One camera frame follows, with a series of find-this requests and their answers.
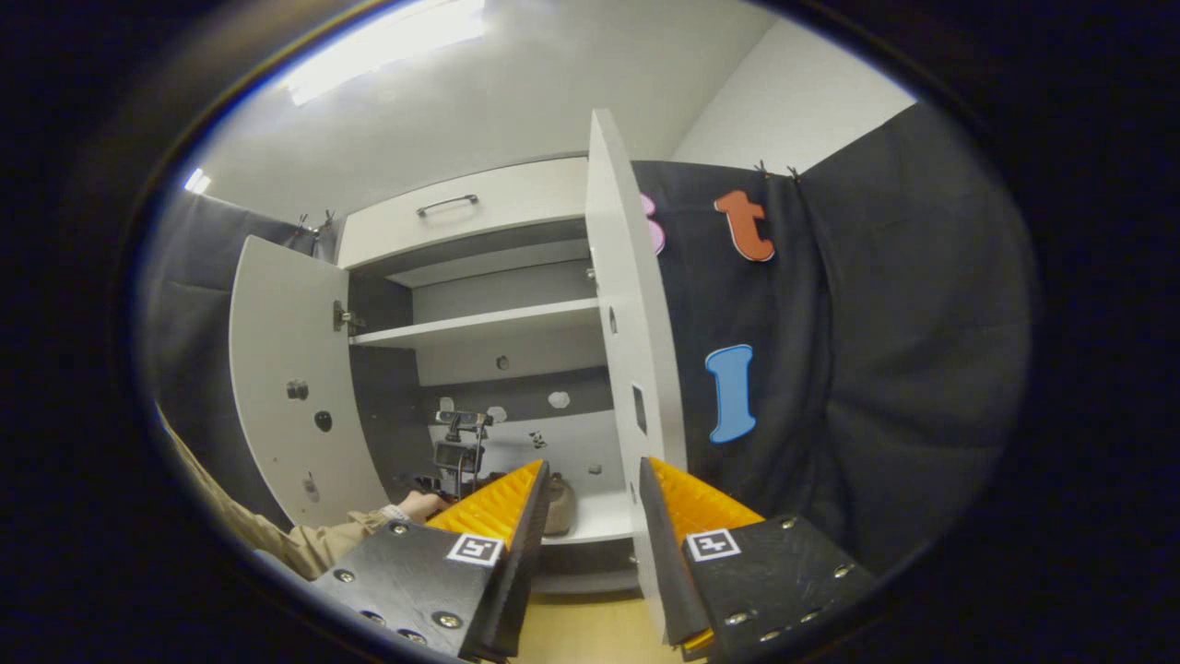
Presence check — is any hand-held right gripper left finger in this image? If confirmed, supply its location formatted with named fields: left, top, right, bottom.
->
left=310, top=459, right=552, bottom=663

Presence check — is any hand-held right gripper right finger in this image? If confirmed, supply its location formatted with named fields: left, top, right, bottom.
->
left=638, top=456, right=879, bottom=663

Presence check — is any brown slipper shoe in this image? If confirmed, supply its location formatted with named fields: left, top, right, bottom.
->
left=542, top=473, right=577, bottom=538

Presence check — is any grey shoe cabinet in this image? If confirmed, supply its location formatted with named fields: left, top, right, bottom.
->
left=229, top=109, right=689, bottom=639

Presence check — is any grey shoe cabinet door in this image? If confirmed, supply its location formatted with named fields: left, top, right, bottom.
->
left=585, top=109, right=689, bottom=639
left=229, top=235, right=393, bottom=528

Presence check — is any grey cabinet drawer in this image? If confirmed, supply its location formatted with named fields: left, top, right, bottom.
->
left=337, top=157, right=591, bottom=270

